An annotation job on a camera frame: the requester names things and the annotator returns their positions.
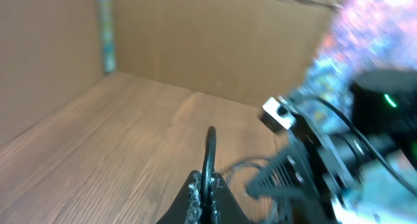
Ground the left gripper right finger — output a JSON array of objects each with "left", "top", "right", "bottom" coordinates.
[{"left": 208, "top": 173, "right": 252, "bottom": 224}]

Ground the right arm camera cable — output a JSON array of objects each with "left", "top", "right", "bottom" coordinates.
[{"left": 293, "top": 95, "right": 417, "bottom": 197}]

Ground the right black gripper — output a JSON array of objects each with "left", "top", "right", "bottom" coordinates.
[{"left": 246, "top": 96, "right": 355, "bottom": 224}]

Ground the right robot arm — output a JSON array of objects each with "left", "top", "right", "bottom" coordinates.
[{"left": 247, "top": 70, "right": 416, "bottom": 223}]

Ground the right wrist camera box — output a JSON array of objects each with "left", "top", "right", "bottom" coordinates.
[{"left": 259, "top": 97, "right": 296, "bottom": 134}]

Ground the black USB cable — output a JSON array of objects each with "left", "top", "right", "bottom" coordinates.
[{"left": 200, "top": 126, "right": 278, "bottom": 224}]

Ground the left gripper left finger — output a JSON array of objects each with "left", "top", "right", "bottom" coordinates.
[{"left": 156, "top": 171, "right": 202, "bottom": 224}]

